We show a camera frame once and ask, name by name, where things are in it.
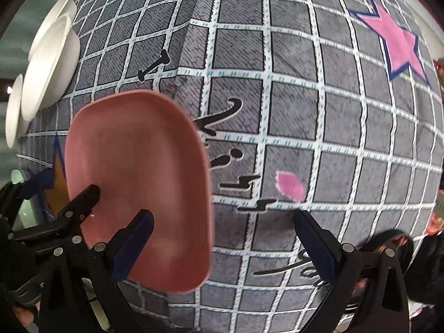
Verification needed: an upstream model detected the pink oval plastic plate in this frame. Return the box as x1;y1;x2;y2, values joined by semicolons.
64;90;214;293

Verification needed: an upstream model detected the white shallow plate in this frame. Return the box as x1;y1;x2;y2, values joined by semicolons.
5;74;29;149

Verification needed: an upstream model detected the white deep bowl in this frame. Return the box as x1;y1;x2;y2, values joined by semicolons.
21;14;80;122

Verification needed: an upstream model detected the white paper plate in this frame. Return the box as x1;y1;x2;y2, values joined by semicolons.
28;0;77;61

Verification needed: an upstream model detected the grey checkered tablecloth with stars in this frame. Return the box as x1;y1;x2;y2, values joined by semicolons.
19;0;443;332

